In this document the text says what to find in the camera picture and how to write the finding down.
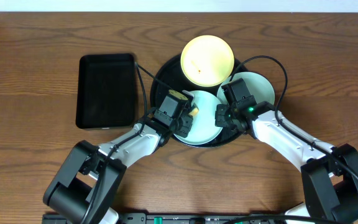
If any yellow sponge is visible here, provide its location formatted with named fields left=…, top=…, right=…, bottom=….
left=188, top=106, right=199, bottom=116

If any light green plate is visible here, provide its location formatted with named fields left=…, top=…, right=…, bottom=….
left=216, top=72, right=275, bottom=105
left=175, top=90, right=222, bottom=145

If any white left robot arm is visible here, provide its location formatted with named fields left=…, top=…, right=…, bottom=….
left=43, top=90, right=196, bottom=223

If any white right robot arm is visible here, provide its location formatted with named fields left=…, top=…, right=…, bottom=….
left=216, top=99, right=358, bottom=223

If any black rectangular tray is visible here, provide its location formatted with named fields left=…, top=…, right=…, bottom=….
left=75, top=53, right=137, bottom=129

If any yellow plate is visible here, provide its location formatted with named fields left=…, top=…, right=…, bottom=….
left=180, top=35, right=234, bottom=87

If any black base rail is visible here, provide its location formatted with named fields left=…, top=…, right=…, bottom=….
left=41, top=213, right=286, bottom=224

